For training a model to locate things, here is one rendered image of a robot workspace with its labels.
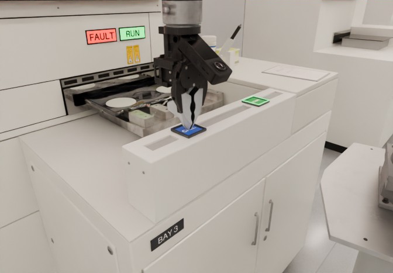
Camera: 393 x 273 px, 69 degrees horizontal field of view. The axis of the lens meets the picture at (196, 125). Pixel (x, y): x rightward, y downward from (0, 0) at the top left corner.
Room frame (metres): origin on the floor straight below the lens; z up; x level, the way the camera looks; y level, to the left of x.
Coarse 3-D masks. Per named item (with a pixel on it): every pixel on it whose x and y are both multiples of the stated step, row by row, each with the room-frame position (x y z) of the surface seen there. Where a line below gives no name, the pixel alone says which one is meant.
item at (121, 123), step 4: (100, 112) 0.99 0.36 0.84; (104, 112) 0.97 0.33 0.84; (104, 116) 0.97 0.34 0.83; (108, 116) 0.95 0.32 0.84; (112, 116) 0.93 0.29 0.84; (116, 116) 0.92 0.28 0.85; (120, 116) 0.92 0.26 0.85; (112, 120) 0.94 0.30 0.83; (116, 120) 0.92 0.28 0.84; (120, 120) 0.90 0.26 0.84; (124, 120) 0.88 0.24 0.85; (128, 120) 0.88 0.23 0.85; (116, 124) 0.92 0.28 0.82; (120, 124) 0.90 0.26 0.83; (124, 124) 0.88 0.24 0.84; (124, 128) 0.88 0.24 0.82; (132, 132) 0.85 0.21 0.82; (140, 136) 0.82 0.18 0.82
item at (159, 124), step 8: (208, 104) 0.96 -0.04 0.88; (216, 104) 0.98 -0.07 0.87; (200, 112) 0.92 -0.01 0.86; (160, 120) 0.81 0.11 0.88; (168, 120) 0.82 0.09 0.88; (176, 120) 0.84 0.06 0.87; (128, 128) 0.80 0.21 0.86; (136, 128) 0.77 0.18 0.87; (144, 128) 0.76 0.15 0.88; (152, 128) 0.77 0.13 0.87; (160, 128) 0.80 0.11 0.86; (144, 136) 0.75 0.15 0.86
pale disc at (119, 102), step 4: (112, 100) 0.95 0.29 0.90; (116, 100) 0.95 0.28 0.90; (120, 100) 0.95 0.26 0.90; (124, 100) 0.95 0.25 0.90; (128, 100) 0.95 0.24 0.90; (132, 100) 0.95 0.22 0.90; (108, 104) 0.91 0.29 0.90; (112, 104) 0.91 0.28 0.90; (116, 104) 0.91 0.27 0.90; (120, 104) 0.91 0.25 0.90; (124, 104) 0.91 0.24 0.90; (128, 104) 0.91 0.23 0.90; (132, 104) 0.91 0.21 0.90
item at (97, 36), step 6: (96, 30) 1.05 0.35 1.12; (102, 30) 1.07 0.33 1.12; (108, 30) 1.08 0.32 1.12; (114, 30) 1.10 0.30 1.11; (90, 36) 1.03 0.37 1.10; (96, 36) 1.05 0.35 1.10; (102, 36) 1.06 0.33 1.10; (108, 36) 1.08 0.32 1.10; (114, 36) 1.10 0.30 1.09; (90, 42) 1.03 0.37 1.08; (96, 42) 1.05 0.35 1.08
